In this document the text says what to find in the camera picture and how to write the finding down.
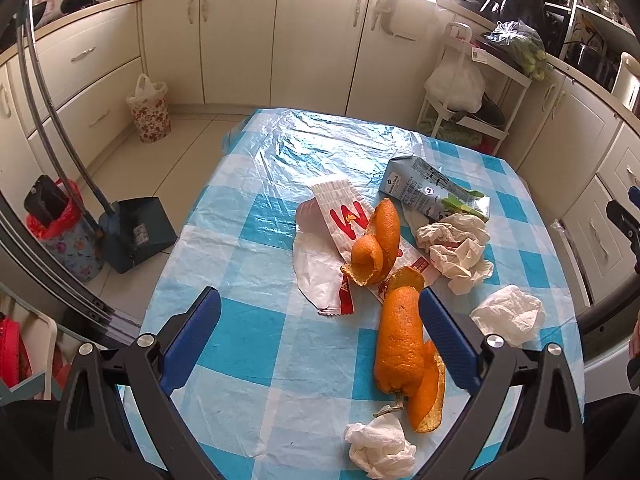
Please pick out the black frying pan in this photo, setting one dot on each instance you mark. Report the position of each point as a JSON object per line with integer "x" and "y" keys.
{"x": 485, "y": 112}

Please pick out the white rack with red bags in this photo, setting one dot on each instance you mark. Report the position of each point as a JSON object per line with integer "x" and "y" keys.
{"x": 15, "y": 350}

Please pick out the small orange peel piece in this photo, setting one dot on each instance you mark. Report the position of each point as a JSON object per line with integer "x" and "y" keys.
{"x": 407, "y": 277}

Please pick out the floral bin with red bag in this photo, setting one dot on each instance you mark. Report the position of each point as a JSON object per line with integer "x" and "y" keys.
{"x": 70, "y": 245}

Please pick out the white plastic bag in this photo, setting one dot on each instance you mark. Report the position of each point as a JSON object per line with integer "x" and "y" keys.
{"x": 455, "y": 85}

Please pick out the white hanging dispenser box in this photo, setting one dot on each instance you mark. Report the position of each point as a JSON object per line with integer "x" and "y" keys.
{"x": 407, "y": 10}

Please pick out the white kitchen cabinets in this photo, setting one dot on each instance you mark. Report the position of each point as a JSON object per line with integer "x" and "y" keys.
{"x": 590, "y": 125}
{"x": 225, "y": 35}

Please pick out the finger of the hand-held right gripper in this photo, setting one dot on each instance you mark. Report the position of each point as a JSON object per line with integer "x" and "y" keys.
{"x": 625, "y": 222}

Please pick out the grey fruit stem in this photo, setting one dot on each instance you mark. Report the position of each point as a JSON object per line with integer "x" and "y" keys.
{"x": 387, "y": 410}

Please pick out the blue white checkered tablecloth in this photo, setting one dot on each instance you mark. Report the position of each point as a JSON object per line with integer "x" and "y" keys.
{"x": 280, "y": 360}

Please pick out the silver red snack wrapper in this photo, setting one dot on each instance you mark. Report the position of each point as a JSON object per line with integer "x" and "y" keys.
{"x": 312, "y": 260}

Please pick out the crushed milk carton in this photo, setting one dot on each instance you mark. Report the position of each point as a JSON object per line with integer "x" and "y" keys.
{"x": 430, "y": 185}

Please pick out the black air fryer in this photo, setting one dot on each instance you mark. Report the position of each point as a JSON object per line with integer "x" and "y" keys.
{"x": 515, "y": 0}

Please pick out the black rectangular object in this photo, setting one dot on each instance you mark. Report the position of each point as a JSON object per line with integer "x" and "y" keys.
{"x": 45, "y": 202}

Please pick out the black toaster oven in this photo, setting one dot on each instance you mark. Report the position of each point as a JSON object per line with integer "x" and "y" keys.
{"x": 557, "y": 25}

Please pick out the white plastic container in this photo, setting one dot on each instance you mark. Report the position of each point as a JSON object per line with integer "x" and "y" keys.
{"x": 627, "y": 80}

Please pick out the white tissue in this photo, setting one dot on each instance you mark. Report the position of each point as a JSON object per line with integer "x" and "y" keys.
{"x": 377, "y": 447}
{"x": 507, "y": 315}

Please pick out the bag of green vegetables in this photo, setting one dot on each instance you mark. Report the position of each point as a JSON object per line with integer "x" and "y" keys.
{"x": 520, "y": 42}

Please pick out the large orange peel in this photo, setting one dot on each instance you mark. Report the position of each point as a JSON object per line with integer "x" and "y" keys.
{"x": 400, "y": 340}

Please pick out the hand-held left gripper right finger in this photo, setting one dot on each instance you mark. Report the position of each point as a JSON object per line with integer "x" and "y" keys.
{"x": 450, "y": 340}

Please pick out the white red paper food bag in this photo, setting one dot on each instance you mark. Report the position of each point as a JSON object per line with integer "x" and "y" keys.
{"x": 340, "y": 215}

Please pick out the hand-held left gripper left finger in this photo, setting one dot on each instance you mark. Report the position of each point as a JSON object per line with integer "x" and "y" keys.
{"x": 192, "y": 340}

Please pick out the curled orange peel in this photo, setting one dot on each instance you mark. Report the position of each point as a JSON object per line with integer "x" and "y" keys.
{"x": 387, "y": 230}

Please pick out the beige paper napkin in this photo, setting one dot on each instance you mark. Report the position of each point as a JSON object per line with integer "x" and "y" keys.
{"x": 457, "y": 250}

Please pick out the floral bin with white bag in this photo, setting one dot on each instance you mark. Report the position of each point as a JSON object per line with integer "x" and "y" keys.
{"x": 147, "y": 110}

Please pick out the white storage trolley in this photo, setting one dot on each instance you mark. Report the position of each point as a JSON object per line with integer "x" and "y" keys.
{"x": 500, "y": 90}

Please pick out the dark blue dustpan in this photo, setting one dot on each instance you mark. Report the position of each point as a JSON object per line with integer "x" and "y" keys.
{"x": 140, "y": 235}

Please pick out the grey broom pole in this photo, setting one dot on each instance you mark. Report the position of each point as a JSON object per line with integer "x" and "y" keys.
{"x": 42, "y": 110}

